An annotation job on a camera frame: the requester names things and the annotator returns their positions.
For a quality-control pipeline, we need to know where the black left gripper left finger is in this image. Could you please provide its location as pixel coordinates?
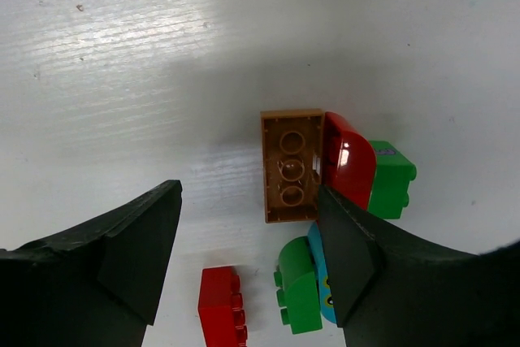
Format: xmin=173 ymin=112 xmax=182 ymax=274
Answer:
xmin=1 ymin=180 xmax=182 ymax=346

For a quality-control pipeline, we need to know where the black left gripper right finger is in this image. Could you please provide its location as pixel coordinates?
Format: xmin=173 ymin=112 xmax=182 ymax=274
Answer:
xmin=318 ymin=186 xmax=519 ymax=346

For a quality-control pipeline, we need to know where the blue frog-print lego brick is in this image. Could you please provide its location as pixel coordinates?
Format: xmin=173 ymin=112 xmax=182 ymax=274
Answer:
xmin=307 ymin=222 xmax=336 ymax=324

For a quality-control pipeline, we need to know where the small green lego brick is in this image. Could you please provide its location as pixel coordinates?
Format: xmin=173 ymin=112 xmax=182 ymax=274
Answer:
xmin=367 ymin=141 xmax=417 ymax=219

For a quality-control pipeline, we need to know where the green curved lego brick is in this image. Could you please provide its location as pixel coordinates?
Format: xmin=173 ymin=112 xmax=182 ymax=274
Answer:
xmin=273 ymin=236 xmax=323 ymax=335

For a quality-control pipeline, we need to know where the red rectangular lego brick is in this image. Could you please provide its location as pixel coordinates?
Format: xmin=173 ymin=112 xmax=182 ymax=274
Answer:
xmin=197 ymin=266 xmax=248 ymax=347

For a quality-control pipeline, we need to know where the red curved lego brick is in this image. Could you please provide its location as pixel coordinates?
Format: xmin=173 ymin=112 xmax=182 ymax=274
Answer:
xmin=323 ymin=111 xmax=376 ymax=210

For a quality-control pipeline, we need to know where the brown rectangular lego brick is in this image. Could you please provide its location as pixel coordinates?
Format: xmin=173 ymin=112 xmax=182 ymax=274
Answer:
xmin=260 ymin=109 xmax=324 ymax=223

